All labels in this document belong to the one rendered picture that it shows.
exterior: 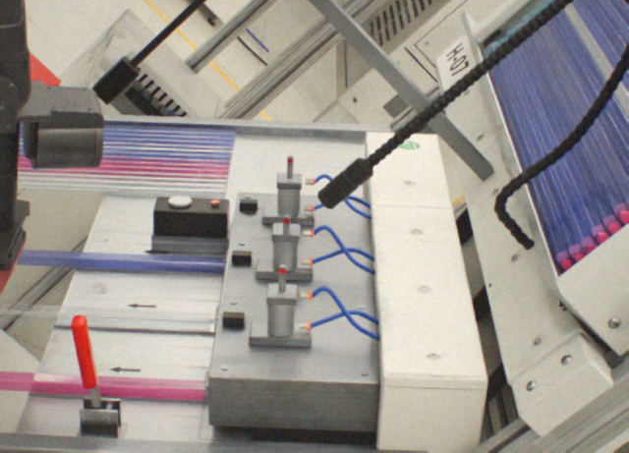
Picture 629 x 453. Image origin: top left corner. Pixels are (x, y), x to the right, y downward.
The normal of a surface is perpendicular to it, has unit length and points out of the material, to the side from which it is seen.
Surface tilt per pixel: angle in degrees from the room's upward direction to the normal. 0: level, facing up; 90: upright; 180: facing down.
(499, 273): 90
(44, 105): 36
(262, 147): 44
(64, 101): 31
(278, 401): 90
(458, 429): 90
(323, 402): 90
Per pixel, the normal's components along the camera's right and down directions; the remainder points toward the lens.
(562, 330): -0.69, -0.65
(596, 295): -0.01, 0.44
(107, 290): 0.04, -0.90
